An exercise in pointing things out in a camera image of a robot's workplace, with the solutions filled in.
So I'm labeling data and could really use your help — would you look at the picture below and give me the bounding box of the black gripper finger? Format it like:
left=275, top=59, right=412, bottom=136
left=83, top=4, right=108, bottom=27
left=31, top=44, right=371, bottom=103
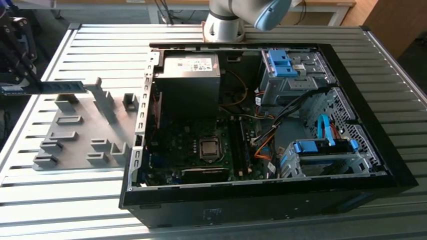
left=0, top=29, right=27, bottom=88
left=9, top=16, right=44, bottom=95

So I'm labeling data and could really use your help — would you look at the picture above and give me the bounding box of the green RAM stick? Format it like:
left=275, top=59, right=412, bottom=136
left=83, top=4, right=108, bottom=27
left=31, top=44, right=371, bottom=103
left=0, top=80, right=90, bottom=97

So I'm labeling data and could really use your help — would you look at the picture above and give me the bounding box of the installed dark RAM stick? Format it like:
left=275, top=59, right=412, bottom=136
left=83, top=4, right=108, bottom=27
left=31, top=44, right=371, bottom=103
left=240, top=118, right=252, bottom=173

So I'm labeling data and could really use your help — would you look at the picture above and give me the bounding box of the grey parts rack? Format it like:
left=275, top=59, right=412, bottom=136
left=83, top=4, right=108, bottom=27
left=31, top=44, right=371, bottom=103
left=32, top=76, right=142, bottom=172

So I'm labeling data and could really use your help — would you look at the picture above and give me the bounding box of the grey power supply unit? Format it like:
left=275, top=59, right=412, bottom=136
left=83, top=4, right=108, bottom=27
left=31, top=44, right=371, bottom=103
left=154, top=53, right=222, bottom=120

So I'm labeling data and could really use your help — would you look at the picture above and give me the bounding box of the green motherboard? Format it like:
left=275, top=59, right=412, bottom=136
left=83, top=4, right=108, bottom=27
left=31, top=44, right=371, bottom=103
left=146, top=114, right=268, bottom=186

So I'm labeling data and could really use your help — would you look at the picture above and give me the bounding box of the metal CPU socket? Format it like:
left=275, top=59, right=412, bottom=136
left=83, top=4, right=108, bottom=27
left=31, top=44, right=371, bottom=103
left=198, top=134, right=224, bottom=164

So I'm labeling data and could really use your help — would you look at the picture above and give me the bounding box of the silver CPU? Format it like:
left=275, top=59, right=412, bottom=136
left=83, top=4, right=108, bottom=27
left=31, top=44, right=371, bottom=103
left=202, top=140, right=219, bottom=155

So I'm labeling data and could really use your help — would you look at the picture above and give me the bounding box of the black graphics card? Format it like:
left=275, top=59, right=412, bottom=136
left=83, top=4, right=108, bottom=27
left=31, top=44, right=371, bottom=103
left=180, top=166, right=232, bottom=185

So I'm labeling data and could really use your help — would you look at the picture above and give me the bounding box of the tall blue disk carrier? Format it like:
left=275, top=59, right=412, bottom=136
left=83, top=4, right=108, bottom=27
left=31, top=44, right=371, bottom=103
left=267, top=49, right=298, bottom=78

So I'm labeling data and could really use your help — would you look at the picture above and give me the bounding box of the silver disk bay cage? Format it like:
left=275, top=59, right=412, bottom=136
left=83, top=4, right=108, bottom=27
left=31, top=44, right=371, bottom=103
left=259, top=49, right=336, bottom=107

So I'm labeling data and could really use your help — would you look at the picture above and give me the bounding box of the black open PC case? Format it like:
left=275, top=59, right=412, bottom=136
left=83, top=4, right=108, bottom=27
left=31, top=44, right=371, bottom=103
left=119, top=42, right=419, bottom=229

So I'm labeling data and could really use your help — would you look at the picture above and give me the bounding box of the wooden desk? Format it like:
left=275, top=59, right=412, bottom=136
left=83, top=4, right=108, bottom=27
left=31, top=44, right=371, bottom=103
left=288, top=0, right=356, bottom=27

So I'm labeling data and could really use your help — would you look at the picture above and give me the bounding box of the wide blue disk carrier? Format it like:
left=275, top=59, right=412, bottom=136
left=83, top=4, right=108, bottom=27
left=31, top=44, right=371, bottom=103
left=295, top=140, right=327, bottom=154

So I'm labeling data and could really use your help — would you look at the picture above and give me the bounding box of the silver disk bay with disk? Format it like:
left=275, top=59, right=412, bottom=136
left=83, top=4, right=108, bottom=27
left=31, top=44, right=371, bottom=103
left=279, top=138, right=382, bottom=179

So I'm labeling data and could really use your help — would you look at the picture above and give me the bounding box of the brown wooden cabinet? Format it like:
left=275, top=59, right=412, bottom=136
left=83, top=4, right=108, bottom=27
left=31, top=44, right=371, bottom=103
left=342, top=0, right=427, bottom=60

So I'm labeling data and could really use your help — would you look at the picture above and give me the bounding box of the yellow orange wire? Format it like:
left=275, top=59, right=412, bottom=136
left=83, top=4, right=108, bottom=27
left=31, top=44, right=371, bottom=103
left=219, top=71, right=248, bottom=108

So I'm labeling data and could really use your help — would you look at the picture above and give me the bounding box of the black wire bundle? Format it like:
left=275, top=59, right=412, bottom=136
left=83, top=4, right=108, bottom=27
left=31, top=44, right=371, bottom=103
left=252, top=87, right=332, bottom=146

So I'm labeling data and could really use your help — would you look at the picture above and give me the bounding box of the blue flat data wire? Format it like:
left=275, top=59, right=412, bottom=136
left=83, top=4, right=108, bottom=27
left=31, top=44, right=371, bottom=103
left=318, top=113, right=338, bottom=147

